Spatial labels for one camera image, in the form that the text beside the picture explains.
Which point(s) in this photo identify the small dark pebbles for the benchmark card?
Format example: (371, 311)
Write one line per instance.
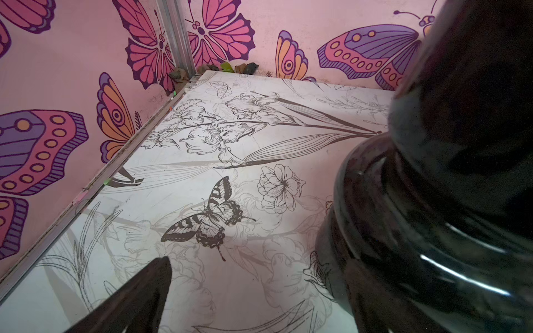
(179, 75)

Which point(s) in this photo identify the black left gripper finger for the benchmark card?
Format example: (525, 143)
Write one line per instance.
(137, 306)

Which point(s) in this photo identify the aluminium frame post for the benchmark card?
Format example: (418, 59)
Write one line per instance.
(174, 24)

